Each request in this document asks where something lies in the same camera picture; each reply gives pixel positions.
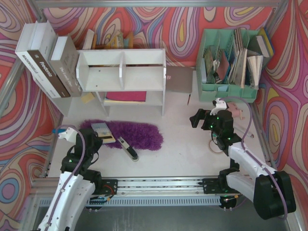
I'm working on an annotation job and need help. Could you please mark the small yellow book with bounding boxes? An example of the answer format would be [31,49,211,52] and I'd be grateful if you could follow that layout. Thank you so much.
[91,123,116,144]

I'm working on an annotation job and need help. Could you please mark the white black stapler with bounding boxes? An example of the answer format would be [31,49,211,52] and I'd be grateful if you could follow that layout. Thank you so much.
[117,137,139,162]

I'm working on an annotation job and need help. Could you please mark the purple fluffy duster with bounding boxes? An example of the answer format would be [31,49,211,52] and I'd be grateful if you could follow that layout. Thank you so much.
[79,119,164,151]

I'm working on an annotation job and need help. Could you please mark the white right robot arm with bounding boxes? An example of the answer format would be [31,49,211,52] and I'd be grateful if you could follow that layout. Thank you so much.
[190,109,296,220]

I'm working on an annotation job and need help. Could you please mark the white wooden bookshelf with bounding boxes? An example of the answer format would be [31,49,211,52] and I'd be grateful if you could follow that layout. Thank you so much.
[76,49,167,115]

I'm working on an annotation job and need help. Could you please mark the white marker pen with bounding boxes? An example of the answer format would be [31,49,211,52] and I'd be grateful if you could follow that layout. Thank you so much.
[234,123,255,139]

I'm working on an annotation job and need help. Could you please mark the pink pig figurine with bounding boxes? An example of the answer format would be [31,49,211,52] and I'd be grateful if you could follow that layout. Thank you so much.
[227,102,244,120]

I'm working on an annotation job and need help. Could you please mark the grey notebook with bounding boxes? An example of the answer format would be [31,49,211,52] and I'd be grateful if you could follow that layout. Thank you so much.
[166,66,193,93]

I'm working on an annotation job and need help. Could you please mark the yellow sticky note pad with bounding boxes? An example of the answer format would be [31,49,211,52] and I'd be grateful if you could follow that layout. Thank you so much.
[81,92,95,104]

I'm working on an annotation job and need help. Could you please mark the green file organizer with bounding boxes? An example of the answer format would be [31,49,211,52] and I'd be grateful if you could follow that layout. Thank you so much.
[196,28,267,103]

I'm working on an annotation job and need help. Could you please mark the grey book in organizer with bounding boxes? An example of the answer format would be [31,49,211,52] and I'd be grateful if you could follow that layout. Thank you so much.
[248,28,274,58]

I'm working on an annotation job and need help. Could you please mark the taupe Lonely City book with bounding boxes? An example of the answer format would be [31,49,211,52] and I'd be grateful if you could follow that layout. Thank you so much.
[50,36,82,97]

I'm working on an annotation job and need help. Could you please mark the books behind shelf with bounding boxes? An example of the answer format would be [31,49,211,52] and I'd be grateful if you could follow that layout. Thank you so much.
[79,29,134,50]

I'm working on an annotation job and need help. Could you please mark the brown Fredonia book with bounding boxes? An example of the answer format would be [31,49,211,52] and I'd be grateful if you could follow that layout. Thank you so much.
[29,21,70,98]

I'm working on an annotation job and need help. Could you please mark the white Mademoiselle book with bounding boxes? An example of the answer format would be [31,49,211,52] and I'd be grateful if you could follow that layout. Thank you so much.
[15,22,46,86]

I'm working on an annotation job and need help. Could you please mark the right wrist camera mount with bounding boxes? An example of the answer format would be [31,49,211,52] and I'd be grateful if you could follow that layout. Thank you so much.
[210,98,227,115]

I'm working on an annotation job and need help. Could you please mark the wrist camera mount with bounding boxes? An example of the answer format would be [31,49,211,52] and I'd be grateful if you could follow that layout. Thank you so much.
[58,127,78,143]
[210,98,227,115]

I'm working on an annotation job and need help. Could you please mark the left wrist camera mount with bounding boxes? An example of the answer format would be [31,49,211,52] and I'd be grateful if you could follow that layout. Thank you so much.
[58,127,78,143]

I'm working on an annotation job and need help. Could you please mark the tape roll ring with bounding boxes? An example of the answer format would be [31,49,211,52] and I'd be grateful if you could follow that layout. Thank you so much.
[208,139,223,154]

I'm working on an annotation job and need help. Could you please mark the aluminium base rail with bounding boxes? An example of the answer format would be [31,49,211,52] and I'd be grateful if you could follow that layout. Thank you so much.
[31,176,241,209]

